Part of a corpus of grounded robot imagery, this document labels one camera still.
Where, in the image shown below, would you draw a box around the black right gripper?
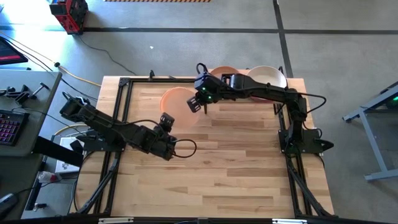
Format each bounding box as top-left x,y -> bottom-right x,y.
186,72 -> 231,114

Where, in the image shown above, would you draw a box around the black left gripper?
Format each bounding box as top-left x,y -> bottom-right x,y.
154,113 -> 177,144

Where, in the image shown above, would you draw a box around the light peach plate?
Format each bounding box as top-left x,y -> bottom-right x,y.
159,86 -> 203,128

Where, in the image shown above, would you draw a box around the tan orange plate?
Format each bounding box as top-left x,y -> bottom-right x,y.
210,65 -> 241,79

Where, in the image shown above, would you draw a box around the white plate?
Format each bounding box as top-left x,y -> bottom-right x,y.
247,65 -> 287,91

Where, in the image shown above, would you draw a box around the white cardboard box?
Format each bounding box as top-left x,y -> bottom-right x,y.
55,136 -> 85,174

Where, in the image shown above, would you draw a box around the black flat bar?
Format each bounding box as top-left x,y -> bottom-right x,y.
32,136 -> 85,168

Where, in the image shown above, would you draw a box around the clear plastic bottle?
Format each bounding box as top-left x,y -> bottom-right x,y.
37,170 -> 62,184

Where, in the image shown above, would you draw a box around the red and black tool case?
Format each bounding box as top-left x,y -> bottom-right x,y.
49,0 -> 90,35

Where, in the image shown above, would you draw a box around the black desk clamp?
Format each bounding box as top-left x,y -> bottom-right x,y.
0,82 -> 50,105

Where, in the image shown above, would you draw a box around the black backlit keyboard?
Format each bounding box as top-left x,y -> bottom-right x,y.
0,109 -> 30,146

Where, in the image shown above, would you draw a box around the grey side desk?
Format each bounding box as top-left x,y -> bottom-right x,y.
0,68 -> 63,220

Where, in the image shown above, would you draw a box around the dark monitor screen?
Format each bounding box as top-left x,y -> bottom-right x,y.
0,36 -> 29,66

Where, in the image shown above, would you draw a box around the black computer mouse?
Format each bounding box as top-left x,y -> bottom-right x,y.
0,192 -> 19,216

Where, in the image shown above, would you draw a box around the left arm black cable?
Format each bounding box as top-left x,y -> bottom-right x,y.
170,138 -> 198,159

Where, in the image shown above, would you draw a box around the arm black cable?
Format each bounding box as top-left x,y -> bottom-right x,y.
170,138 -> 198,159
297,92 -> 328,116

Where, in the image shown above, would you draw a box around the black aluminium table frame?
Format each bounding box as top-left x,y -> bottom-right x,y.
70,76 -> 335,224

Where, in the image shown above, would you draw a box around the black floor cable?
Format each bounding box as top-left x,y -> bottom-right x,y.
76,33 -> 137,77

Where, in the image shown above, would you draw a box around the yellow floor cable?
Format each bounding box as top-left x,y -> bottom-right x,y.
54,62 -> 103,88

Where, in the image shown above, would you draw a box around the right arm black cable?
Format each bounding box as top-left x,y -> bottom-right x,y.
297,92 -> 328,116

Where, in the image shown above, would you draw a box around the thin black monitor cables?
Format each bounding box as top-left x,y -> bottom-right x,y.
0,32 -> 99,102

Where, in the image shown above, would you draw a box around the grey metal workstation frame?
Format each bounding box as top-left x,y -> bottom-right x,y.
341,81 -> 398,182

